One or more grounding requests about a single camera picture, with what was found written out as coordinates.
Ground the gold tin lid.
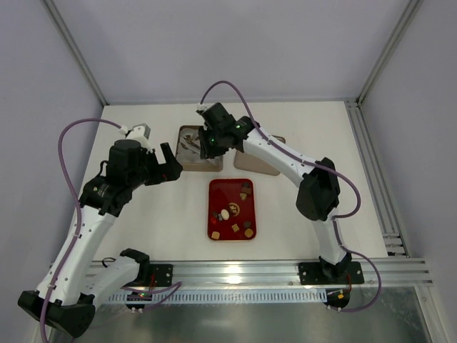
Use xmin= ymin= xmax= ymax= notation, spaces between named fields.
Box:
xmin=233 ymin=140 xmax=280 ymax=177

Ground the brown rectangular chocolate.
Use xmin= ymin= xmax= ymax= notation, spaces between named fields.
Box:
xmin=241 ymin=187 xmax=253 ymax=194

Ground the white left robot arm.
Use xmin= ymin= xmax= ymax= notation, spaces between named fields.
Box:
xmin=18 ymin=139 xmax=183 ymax=338

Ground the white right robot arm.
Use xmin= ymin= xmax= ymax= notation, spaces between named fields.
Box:
xmin=196 ymin=103 xmax=352 ymax=283

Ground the white round spiral chocolate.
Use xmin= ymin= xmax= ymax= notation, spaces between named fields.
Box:
xmin=221 ymin=209 xmax=230 ymax=220

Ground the gold tin box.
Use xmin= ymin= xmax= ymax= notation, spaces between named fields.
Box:
xmin=175 ymin=125 xmax=224 ymax=172

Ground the red lacquer tray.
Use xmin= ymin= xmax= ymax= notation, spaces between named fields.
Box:
xmin=207 ymin=179 xmax=257 ymax=242

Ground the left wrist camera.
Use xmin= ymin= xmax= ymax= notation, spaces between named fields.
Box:
xmin=119 ymin=124 xmax=151 ymax=141

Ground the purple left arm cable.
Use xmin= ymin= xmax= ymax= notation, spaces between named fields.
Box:
xmin=38 ymin=119 xmax=183 ymax=337

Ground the slotted cable duct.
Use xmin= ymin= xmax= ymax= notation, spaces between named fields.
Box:
xmin=106 ymin=288 xmax=327 ymax=306

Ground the right side aluminium rail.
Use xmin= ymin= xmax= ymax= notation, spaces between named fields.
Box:
xmin=344 ymin=100 xmax=410 ymax=258

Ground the aluminium rail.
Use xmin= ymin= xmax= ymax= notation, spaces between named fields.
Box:
xmin=344 ymin=100 xmax=410 ymax=258
xmin=169 ymin=257 xmax=433 ymax=288

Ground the aluminium front rail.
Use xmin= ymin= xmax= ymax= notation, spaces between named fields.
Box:
xmin=169 ymin=257 xmax=433 ymax=288

